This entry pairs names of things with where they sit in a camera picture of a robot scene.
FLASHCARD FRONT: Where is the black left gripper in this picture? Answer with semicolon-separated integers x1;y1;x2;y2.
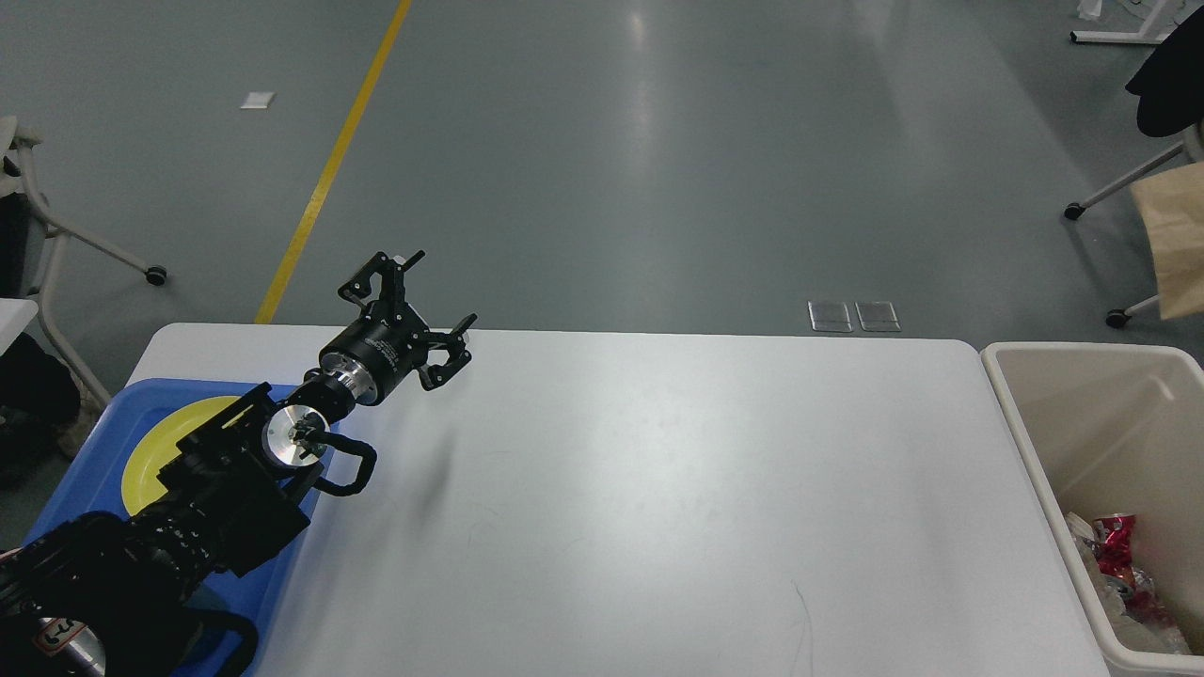
318;251;478;406

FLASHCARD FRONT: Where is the white office chair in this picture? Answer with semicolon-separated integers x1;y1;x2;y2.
1;116;169;408

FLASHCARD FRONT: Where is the beige plastic bin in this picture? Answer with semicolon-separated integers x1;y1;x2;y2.
981;342;1203;676

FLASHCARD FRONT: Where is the white desk frame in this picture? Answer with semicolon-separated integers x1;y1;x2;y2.
1068;1;1202;47

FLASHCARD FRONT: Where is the brown paper bag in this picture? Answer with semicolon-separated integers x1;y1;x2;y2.
1131;163;1203;320

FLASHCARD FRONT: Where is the right side office chair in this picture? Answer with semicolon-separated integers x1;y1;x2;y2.
1063;8;1203;329

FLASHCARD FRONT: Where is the silver foil wrapper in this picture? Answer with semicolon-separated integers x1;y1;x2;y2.
1066;512;1192;655

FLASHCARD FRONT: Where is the yellow plastic plate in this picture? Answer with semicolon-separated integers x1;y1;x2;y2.
119;396;237;517

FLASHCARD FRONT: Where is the red wrapper piece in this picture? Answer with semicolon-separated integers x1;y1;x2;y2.
1091;513;1178;630

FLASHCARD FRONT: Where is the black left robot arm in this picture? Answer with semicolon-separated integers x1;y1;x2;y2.
1;251;477;676

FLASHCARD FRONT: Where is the white side table edge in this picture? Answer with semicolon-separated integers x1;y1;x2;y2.
0;298;39;354

